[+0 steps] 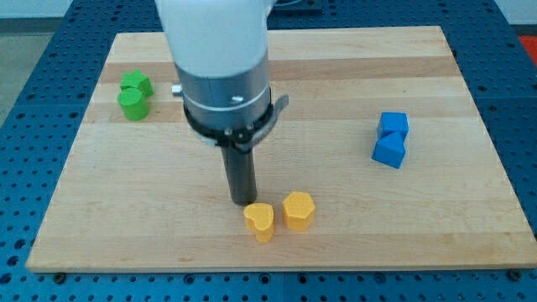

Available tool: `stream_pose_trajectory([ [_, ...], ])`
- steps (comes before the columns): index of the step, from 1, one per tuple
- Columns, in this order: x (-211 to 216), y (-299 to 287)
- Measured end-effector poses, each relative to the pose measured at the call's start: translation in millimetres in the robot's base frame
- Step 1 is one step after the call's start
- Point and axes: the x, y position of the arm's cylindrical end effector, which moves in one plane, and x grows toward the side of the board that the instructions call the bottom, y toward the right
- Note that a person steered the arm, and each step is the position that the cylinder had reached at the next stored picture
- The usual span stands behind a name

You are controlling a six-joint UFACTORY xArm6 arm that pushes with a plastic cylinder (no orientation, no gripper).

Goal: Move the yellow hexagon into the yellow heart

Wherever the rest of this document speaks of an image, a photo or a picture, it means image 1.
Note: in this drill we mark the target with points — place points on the yellow hexagon block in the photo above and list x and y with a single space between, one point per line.
298 211

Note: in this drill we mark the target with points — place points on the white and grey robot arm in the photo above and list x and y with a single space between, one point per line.
220 51

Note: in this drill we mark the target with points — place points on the yellow heart block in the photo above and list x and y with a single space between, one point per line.
259 219

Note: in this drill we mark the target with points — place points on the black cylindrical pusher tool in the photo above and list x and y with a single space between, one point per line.
240 171

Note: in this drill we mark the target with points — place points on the wooden board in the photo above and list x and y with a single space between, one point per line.
149 196

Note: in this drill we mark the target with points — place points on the blue triangular block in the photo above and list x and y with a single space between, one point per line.
390 150

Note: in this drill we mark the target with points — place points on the blue cube block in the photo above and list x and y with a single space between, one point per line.
393 122

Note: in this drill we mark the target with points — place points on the green cylinder block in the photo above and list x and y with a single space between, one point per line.
133 104

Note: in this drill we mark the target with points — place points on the green star block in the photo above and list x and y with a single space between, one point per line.
137 79

